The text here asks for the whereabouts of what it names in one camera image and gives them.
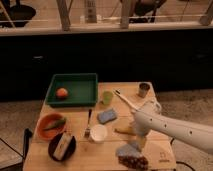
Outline black clamp left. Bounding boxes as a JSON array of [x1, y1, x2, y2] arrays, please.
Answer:
[[0, 128, 33, 171]]

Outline orange fruit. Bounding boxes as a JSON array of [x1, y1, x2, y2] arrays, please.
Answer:
[[56, 88, 69, 99]]

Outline light green cup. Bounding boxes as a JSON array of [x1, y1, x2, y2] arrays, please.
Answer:
[[102, 91, 113, 105]]

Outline green vegetable in bowl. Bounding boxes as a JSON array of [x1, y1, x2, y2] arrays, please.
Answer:
[[43, 118, 66, 131]]

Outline blue sponge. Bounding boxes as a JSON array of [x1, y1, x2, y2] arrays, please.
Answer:
[[97, 109, 117, 124]]

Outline metal cup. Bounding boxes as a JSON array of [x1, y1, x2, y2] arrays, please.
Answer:
[[138, 83, 150, 98]]

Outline orange bowl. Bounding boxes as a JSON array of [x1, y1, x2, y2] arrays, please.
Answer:
[[37, 113, 67, 141]]

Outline black cable right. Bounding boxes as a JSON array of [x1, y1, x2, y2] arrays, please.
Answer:
[[170, 138, 198, 171]]

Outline white sandwich block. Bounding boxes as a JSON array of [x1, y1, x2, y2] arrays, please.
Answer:
[[53, 133, 72, 160]]

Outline green plastic tray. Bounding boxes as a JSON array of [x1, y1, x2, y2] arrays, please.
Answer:
[[45, 73, 98, 107]]

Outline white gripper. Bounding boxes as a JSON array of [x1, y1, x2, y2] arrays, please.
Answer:
[[131, 117, 151, 150]]

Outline white cup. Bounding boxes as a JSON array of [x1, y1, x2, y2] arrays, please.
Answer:
[[90, 124, 107, 143]]

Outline silver fork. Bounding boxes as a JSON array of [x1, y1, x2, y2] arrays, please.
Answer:
[[84, 109, 92, 138]]

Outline brown grape bunch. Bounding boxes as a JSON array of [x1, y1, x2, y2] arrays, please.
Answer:
[[118, 156, 148, 171]]

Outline yellow banana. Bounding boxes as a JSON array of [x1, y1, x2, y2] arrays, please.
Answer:
[[115, 127, 135, 135]]

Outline white dish brush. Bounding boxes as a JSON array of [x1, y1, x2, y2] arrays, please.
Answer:
[[114, 90, 139, 110]]

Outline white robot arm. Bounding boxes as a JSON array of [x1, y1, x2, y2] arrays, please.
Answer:
[[133, 101, 213, 155]]

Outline black round stool base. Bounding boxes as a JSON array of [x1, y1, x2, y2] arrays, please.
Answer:
[[0, 5, 36, 28]]

